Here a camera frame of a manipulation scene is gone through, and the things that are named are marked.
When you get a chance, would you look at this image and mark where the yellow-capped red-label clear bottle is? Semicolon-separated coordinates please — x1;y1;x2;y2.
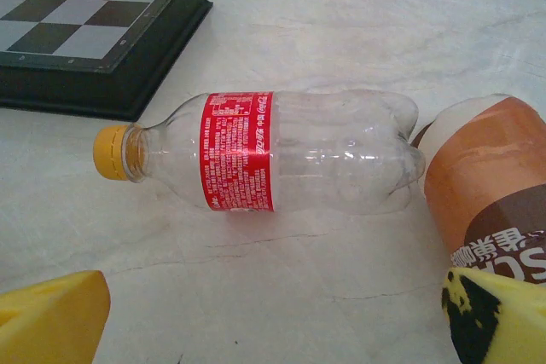
92;90;427;216

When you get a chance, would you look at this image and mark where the orange brown label coffee bottle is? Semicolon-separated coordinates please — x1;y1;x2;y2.
409;93;546;286

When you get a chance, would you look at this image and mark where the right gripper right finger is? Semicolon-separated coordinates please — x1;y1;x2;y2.
440;268;546;364

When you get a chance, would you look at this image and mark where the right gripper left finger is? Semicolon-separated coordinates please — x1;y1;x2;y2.
0;269;112;364

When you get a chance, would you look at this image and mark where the black white chessboard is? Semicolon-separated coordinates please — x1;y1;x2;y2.
0;0;214;123

